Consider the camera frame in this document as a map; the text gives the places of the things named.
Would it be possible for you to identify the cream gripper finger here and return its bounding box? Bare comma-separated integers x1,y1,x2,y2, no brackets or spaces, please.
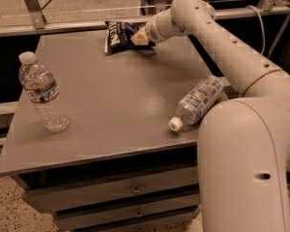
130,27,150,45

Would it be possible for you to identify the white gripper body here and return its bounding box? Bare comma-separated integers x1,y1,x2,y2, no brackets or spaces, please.
145,9,186,44

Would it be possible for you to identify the blue chip bag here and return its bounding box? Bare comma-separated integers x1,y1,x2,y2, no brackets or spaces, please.
104,20,156,54

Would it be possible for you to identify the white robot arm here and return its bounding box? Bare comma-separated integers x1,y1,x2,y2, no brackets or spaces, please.
134,0,290,232

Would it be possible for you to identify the lying blue-labelled water bottle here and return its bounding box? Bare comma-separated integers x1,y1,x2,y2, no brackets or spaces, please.
168,75,224,131

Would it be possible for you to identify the upright clear water bottle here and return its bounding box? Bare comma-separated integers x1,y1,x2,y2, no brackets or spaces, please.
18,51,71,132

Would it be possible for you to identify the grey drawer cabinet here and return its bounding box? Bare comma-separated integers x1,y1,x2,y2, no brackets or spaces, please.
0,23,240,232

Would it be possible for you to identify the bottom drawer with knob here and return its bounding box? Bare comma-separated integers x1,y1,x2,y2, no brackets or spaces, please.
74,206,200,232

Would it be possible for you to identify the drawer with knob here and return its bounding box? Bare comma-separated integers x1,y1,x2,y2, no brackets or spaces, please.
74,206,200,232
54,189,199,232
22,164,198,213

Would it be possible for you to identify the top drawer with knob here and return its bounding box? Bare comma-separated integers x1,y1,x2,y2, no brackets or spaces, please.
22,164,198,213

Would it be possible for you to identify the middle drawer with knob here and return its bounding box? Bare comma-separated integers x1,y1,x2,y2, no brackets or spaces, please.
54,189,199,232

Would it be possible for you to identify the metal railing frame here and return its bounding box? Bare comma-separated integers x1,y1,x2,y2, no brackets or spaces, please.
0,0,290,39

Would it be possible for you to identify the white cable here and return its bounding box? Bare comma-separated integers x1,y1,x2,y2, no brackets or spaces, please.
245,5,267,56

